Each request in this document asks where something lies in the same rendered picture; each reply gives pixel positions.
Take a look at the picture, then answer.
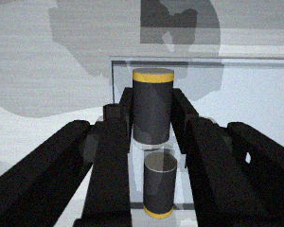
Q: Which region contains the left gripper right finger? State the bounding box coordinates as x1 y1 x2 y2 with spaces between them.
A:
170 88 284 227

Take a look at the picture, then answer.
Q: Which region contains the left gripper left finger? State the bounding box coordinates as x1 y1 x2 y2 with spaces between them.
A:
0 87 133 227

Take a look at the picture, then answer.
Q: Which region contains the dark grey battery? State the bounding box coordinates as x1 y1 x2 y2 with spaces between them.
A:
143 152 177 219
133 67 174 146

